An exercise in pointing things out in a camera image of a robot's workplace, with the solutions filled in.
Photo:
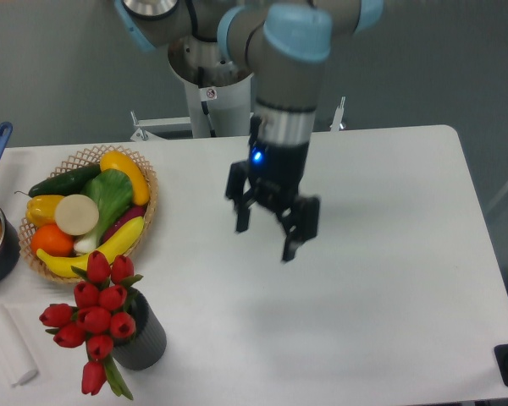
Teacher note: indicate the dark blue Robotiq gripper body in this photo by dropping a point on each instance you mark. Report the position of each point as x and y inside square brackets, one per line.
[275, 172]

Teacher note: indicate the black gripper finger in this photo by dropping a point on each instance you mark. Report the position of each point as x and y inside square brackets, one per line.
[300, 223]
[242, 201]

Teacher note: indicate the red tulip bouquet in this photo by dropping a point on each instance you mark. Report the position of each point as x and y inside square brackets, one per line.
[99, 320]

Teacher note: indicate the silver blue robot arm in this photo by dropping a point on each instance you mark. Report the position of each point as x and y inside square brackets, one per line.
[285, 45]

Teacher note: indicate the dark grey ribbed vase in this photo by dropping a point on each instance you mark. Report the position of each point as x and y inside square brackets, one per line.
[148, 345]

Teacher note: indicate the purple eggplant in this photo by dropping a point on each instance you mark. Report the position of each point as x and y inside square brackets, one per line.
[133, 212]

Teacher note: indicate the yellow squash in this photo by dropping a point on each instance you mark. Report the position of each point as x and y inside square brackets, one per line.
[119, 161]

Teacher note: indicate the green bok choy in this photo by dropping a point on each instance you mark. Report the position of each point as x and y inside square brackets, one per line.
[112, 192]

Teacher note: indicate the woven wicker basket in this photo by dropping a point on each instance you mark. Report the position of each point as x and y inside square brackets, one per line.
[59, 269]

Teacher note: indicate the green cucumber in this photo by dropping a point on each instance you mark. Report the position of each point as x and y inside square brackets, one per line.
[68, 183]

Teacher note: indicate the beige round onion slice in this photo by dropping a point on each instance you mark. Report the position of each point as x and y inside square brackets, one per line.
[76, 214]

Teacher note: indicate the orange fruit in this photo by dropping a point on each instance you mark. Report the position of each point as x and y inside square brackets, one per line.
[52, 240]

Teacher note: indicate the yellow bell pepper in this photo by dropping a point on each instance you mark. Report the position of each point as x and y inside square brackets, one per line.
[40, 210]

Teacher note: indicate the white rolled cloth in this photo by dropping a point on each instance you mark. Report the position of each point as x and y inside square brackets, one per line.
[16, 360]

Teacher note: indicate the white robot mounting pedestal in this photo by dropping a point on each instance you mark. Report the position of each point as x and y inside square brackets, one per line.
[213, 112]

